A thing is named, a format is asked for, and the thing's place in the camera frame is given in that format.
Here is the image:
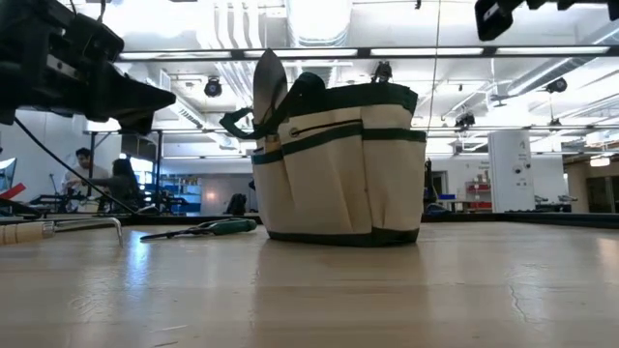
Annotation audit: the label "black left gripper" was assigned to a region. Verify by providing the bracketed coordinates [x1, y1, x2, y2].
[0, 0, 178, 136]

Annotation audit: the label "wooden-handled metal trowel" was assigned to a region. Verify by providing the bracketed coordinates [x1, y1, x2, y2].
[251, 47, 290, 154]

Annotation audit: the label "green-handled pruning shears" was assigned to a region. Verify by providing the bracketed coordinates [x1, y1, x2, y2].
[138, 217, 259, 243]

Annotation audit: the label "canvas gardening bag green trim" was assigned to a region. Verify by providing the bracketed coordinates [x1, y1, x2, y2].
[220, 71, 427, 248]

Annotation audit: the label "person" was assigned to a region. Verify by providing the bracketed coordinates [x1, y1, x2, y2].
[61, 147, 113, 214]
[89, 158, 142, 214]

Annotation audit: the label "black ceiling spotlight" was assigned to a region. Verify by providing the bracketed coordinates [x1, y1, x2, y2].
[454, 111, 478, 131]
[202, 76, 223, 99]
[545, 76, 570, 96]

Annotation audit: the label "white round column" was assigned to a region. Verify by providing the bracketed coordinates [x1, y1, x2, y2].
[486, 129, 537, 214]

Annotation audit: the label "hanging black cable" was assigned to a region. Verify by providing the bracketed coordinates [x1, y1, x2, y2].
[425, 0, 442, 136]

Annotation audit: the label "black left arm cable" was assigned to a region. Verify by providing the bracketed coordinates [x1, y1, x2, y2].
[13, 117, 139, 216]

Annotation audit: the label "black overhead camera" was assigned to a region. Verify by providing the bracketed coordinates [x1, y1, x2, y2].
[370, 60, 394, 84]

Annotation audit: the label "overhead light bar frame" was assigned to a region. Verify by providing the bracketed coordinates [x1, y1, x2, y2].
[115, 43, 619, 63]

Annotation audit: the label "wooden-handled hand rake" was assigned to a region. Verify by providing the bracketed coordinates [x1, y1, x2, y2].
[0, 217, 125, 247]

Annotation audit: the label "black aluminium table frame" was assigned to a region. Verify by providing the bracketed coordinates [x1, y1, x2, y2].
[0, 211, 619, 231]

